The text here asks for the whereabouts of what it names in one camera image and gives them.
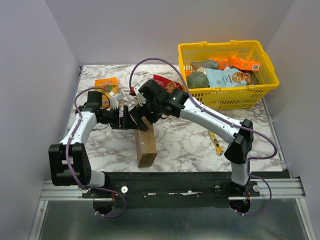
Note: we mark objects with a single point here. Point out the light blue chips bag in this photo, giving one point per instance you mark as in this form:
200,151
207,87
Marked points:
230,78

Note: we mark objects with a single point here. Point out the brown cardboard express box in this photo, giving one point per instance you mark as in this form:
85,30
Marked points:
146,149

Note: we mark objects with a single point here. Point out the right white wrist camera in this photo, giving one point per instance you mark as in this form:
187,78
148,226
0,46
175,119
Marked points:
134,91

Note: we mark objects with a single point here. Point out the grey pouch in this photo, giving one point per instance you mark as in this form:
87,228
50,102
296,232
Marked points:
210,64

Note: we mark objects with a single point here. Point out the orange carton box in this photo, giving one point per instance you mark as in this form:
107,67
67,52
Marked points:
245,64

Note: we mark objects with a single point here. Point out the yellow utility knife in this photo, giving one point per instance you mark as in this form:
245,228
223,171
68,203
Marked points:
219,149

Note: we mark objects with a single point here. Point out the small orange box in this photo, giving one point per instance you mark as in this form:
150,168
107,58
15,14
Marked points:
220,63

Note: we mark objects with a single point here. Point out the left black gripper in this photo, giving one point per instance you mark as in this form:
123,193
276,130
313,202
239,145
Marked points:
125,122

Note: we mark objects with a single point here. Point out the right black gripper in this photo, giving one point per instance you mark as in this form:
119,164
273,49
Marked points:
139,117

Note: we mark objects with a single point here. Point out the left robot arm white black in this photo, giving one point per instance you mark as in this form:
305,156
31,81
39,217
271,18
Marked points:
69,162

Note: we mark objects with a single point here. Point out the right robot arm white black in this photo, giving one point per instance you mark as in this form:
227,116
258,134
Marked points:
238,134

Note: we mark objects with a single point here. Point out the aluminium frame profile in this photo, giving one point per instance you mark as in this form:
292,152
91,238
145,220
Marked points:
63,214

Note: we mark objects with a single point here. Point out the red candy bag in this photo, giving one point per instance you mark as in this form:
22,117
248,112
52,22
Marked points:
167,84

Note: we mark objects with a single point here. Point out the orange snack packet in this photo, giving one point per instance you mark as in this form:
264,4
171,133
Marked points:
108,87

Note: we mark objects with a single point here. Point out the green round melon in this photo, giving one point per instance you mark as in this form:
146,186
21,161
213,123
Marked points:
197,80

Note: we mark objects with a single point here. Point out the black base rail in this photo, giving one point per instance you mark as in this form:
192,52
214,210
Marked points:
137,190

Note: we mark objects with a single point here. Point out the yellow plastic basket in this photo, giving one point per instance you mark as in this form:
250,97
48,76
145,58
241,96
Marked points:
264,80

